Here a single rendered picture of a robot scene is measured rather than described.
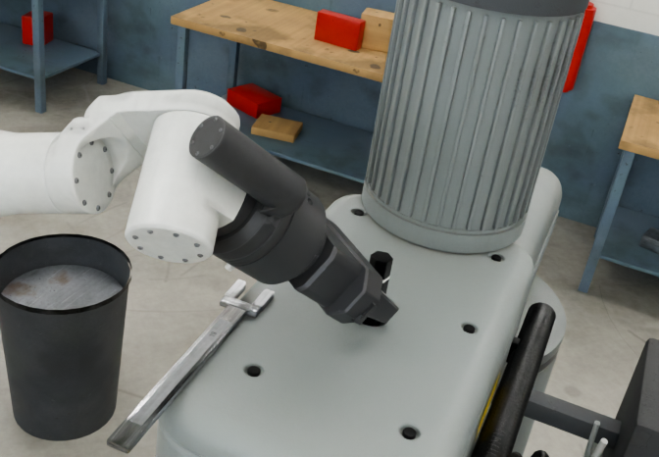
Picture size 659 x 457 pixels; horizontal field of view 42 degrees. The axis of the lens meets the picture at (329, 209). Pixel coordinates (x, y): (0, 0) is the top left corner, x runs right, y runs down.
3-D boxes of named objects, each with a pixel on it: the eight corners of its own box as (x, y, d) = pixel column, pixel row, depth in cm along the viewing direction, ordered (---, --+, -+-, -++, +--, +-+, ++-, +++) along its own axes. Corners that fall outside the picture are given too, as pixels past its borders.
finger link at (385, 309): (377, 324, 81) (338, 300, 77) (399, 299, 81) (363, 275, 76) (385, 334, 80) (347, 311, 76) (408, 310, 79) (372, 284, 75)
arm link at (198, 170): (202, 293, 70) (94, 236, 62) (227, 179, 75) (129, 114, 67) (310, 276, 64) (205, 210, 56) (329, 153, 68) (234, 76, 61)
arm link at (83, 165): (232, 229, 65) (77, 228, 69) (252, 130, 69) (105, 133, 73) (200, 188, 60) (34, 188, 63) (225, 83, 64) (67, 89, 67)
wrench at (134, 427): (139, 460, 64) (139, 452, 63) (94, 441, 65) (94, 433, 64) (274, 297, 84) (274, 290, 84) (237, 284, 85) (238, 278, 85)
